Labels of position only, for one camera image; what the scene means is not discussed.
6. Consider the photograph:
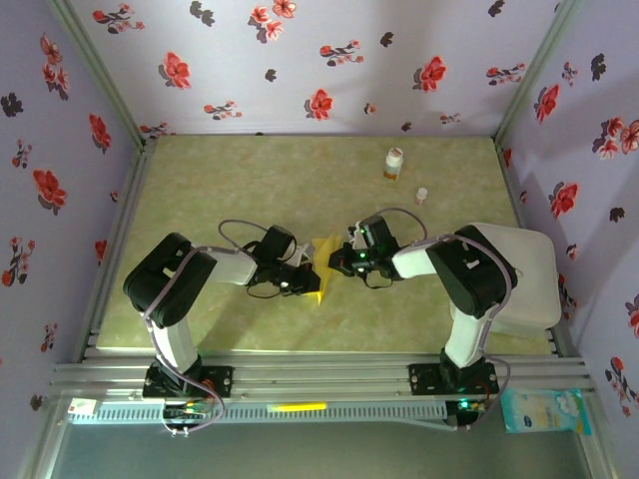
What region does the thin black right gripper cable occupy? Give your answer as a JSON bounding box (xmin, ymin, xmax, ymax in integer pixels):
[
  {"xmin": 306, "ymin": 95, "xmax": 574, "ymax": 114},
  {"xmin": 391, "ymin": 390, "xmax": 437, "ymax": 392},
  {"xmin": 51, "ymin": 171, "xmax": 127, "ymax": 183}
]
[{"xmin": 361, "ymin": 271, "xmax": 395, "ymax": 290}]

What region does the yellow cloth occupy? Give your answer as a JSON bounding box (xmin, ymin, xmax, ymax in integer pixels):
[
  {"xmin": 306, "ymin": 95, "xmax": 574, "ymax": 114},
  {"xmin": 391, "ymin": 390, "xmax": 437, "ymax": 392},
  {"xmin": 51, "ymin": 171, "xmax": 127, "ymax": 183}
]
[{"xmin": 309, "ymin": 235, "xmax": 343, "ymax": 305}]

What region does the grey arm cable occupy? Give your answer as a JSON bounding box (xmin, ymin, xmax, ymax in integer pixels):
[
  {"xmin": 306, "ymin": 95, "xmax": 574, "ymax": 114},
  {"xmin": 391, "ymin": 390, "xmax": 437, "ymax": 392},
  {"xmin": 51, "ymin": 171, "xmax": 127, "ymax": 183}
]
[
  {"xmin": 378, "ymin": 207, "xmax": 518, "ymax": 433},
  {"xmin": 142, "ymin": 219, "xmax": 274, "ymax": 438}
]

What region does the large white bottle orange label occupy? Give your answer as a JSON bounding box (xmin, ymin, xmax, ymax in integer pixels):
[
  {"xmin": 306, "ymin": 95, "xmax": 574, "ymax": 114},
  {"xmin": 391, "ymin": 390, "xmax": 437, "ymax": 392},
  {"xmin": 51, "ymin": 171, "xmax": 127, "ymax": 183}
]
[{"xmin": 382, "ymin": 147, "xmax": 404, "ymax": 184}]

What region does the connector board with coloured wires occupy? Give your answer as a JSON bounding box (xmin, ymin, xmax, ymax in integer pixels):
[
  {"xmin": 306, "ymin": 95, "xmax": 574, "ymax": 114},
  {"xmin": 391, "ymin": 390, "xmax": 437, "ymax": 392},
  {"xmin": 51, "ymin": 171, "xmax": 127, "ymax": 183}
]
[{"xmin": 162, "ymin": 398, "xmax": 211, "ymax": 435}]

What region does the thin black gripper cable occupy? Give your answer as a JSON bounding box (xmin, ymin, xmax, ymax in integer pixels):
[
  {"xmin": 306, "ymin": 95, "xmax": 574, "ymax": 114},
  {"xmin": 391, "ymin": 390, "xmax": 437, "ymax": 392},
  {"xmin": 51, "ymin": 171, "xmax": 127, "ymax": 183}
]
[
  {"xmin": 247, "ymin": 281, "xmax": 286, "ymax": 300},
  {"xmin": 361, "ymin": 271, "xmax": 395, "ymax": 290}
]

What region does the thin black left gripper cable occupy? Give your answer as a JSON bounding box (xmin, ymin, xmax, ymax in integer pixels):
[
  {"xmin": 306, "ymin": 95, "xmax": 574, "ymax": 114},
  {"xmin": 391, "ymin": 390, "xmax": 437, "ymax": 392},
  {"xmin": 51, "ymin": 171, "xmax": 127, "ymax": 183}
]
[{"xmin": 247, "ymin": 281, "xmax": 286, "ymax": 300}]

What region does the grey right arm cable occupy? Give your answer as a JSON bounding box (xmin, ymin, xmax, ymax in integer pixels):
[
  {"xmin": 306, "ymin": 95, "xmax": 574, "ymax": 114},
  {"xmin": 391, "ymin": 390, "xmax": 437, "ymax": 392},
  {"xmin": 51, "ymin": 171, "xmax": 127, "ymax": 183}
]
[{"xmin": 378, "ymin": 207, "xmax": 518, "ymax": 433}]

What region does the aluminium frame post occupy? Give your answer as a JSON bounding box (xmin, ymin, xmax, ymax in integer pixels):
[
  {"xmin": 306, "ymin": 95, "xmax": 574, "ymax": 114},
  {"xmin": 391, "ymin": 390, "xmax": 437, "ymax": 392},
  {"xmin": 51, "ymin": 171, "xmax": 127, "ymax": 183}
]
[
  {"xmin": 47, "ymin": 0, "xmax": 156, "ymax": 151},
  {"xmin": 493, "ymin": 0, "xmax": 583, "ymax": 146}
]

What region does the blue wet wipes packet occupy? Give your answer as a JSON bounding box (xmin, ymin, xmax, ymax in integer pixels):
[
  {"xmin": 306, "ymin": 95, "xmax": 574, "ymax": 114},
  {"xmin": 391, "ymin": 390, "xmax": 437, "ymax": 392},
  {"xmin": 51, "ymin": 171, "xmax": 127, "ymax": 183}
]
[{"xmin": 500, "ymin": 387, "xmax": 593, "ymax": 436}]

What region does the grey slotted cable duct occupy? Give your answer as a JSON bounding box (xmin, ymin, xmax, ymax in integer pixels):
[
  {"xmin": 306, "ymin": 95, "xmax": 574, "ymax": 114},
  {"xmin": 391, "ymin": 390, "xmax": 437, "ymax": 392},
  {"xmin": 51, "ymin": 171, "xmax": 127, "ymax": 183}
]
[{"xmin": 94, "ymin": 401, "xmax": 447, "ymax": 425}]

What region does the white card with red mark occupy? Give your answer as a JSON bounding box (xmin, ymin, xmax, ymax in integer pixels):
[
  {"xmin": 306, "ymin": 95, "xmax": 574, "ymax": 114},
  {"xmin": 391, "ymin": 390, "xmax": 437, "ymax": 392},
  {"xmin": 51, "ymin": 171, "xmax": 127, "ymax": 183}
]
[{"xmin": 68, "ymin": 397, "xmax": 100, "ymax": 418}]

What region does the controller board with green light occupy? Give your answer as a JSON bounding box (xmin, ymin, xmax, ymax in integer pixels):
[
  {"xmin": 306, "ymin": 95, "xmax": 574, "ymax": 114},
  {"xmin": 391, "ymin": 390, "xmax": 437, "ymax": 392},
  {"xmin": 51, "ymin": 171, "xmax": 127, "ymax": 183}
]
[{"xmin": 446, "ymin": 396, "xmax": 488, "ymax": 433}]

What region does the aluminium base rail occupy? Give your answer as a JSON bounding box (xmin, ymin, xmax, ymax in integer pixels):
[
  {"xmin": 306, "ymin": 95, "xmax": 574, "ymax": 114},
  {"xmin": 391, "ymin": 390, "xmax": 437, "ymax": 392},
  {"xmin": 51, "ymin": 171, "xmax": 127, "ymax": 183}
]
[{"xmin": 49, "ymin": 351, "xmax": 598, "ymax": 399}]

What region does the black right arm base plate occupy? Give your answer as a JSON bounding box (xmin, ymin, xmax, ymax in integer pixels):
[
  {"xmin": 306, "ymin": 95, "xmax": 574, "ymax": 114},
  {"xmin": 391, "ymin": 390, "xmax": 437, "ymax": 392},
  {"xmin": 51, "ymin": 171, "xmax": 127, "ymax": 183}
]
[{"xmin": 407, "ymin": 362, "xmax": 500, "ymax": 398}]

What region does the grey left arm cable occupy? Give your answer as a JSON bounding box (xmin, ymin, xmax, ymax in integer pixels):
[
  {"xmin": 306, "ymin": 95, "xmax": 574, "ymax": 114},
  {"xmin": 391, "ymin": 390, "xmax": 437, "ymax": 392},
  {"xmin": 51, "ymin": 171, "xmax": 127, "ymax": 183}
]
[{"xmin": 142, "ymin": 219, "xmax": 274, "ymax": 438}]

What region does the aluminium side rail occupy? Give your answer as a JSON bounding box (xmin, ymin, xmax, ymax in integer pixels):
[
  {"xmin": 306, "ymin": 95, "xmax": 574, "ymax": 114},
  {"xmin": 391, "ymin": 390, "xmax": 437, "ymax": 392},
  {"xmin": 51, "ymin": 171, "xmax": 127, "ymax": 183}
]
[
  {"xmin": 74, "ymin": 139, "xmax": 159, "ymax": 363},
  {"xmin": 492, "ymin": 138, "xmax": 583, "ymax": 358}
]

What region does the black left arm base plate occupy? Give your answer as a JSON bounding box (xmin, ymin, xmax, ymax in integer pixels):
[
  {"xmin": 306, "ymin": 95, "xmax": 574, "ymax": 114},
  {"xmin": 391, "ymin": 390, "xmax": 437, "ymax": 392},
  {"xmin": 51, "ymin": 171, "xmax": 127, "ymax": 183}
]
[{"xmin": 143, "ymin": 363, "xmax": 235, "ymax": 399}]

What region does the white square plastic container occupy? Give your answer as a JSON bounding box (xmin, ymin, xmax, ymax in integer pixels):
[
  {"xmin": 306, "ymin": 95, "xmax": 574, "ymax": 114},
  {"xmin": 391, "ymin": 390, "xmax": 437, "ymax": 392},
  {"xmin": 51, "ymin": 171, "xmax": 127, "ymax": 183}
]
[{"xmin": 466, "ymin": 222, "xmax": 561, "ymax": 336}]

